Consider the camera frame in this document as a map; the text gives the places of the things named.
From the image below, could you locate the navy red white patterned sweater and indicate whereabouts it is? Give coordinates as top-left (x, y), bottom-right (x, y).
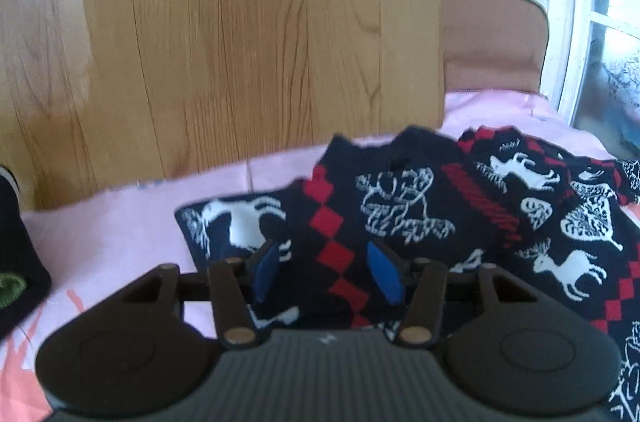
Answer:
top-left (175, 125), bottom-right (640, 422)

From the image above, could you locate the black garment with green lining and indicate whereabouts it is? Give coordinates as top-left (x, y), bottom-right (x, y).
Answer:
top-left (0, 167), bottom-right (53, 339)

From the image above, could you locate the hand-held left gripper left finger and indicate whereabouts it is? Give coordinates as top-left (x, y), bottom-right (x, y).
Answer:
top-left (120, 241), bottom-right (282, 349)

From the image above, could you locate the pink sheet with orange print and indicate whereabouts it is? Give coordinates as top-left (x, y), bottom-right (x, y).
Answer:
top-left (0, 88), bottom-right (640, 422)

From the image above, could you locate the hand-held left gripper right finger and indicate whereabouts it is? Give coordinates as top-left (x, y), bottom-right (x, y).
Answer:
top-left (366, 241), bottom-right (543, 349)

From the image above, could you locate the white framed glass door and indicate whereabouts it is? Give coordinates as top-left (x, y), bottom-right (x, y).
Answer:
top-left (547, 0), bottom-right (640, 144)

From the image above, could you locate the brown perforated cushion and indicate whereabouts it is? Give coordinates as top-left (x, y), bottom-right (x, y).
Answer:
top-left (442, 0), bottom-right (549, 95)

